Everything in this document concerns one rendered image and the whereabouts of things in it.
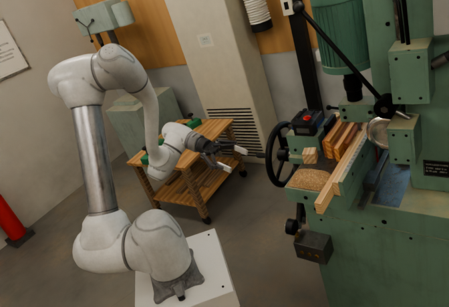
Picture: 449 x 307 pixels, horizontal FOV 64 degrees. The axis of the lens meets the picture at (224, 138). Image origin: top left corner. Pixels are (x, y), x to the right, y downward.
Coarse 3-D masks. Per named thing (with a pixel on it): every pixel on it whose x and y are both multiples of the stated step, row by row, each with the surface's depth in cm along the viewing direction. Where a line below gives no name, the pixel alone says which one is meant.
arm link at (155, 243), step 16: (144, 224) 115; (160, 224) 115; (176, 224) 121; (128, 240) 118; (144, 240) 114; (160, 240) 114; (176, 240) 118; (128, 256) 117; (144, 256) 116; (160, 256) 115; (176, 256) 118; (144, 272) 121; (160, 272) 118; (176, 272) 120
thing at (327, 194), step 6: (354, 138) 127; (348, 150) 122; (342, 162) 117; (336, 168) 115; (336, 174) 113; (330, 180) 111; (324, 186) 109; (330, 186) 108; (324, 192) 107; (330, 192) 108; (318, 198) 105; (324, 198) 105; (330, 198) 108; (318, 204) 104; (324, 204) 105; (318, 210) 105; (324, 210) 105
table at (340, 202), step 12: (300, 156) 140; (324, 156) 130; (372, 156) 128; (300, 168) 128; (312, 168) 126; (324, 168) 124; (360, 168) 118; (360, 180) 119; (288, 192) 122; (300, 192) 118; (312, 192) 115; (348, 192) 110; (312, 204) 118; (336, 204) 112; (348, 204) 111
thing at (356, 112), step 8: (344, 96) 128; (368, 96) 123; (344, 104) 123; (352, 104) 122; (360, 104) 120; (368, 104) 118; (344, 112) 125; (352, 112) 123; (360, 112) 121; (344, 120) 126; (352, 120) 125; (360, 120) 123; (368, 120) 121
